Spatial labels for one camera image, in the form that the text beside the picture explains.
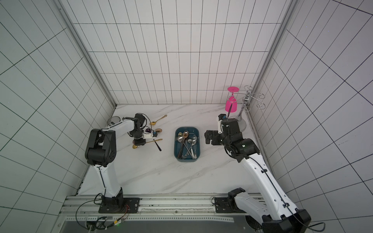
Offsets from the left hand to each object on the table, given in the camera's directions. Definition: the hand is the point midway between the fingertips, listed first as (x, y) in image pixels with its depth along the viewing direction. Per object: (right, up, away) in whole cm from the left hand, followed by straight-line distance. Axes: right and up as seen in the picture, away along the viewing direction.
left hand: (139, 143), depth 96 cm
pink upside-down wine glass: (+63, +30, 0) cm, 70 cm away
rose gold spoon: (+32, +5, +1) cm, 32 cm away
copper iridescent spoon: (+12, +8, +6) cm, 16 cm away
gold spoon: (-2, -2, -1) cm, 3 cm away
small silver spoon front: (+36, -5, -5) cm, 37 cm away
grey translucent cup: (-18, +16, +1) cm, 24 cm away
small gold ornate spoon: (+7, +13, +11) cm, 18 cm away
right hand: (+44, +9, -22) cm, 50 cm away
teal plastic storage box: (+37, +8, 0) cm, 38 cm away
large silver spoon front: (+28, +4, +1) cm, 28 cm away
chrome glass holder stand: (+68, +29, -11) cm, 75 cm away
